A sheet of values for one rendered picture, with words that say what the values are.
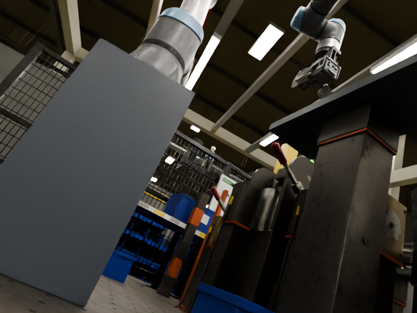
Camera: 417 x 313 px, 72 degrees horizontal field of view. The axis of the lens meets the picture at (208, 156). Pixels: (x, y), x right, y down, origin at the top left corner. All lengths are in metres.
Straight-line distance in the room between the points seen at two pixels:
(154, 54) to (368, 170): 0.45
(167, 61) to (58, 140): 0.28
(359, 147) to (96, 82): 0.44
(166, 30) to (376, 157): 0.49
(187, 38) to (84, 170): 0.38
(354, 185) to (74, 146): 0.43
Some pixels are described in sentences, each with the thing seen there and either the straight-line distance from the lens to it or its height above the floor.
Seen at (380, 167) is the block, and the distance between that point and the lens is 0.52.
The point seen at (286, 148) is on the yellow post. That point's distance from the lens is 2.27.
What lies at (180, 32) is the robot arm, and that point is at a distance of 0.70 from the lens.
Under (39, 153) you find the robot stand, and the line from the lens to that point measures 0.50.
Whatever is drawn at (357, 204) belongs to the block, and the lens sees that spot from 0.46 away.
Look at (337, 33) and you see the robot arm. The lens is 1.17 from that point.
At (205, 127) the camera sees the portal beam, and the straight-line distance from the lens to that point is 5.23.
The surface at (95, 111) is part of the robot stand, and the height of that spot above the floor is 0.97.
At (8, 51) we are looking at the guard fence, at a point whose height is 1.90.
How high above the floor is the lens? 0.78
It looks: 24 degrees up
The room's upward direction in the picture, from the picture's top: 24 degrees clockwise
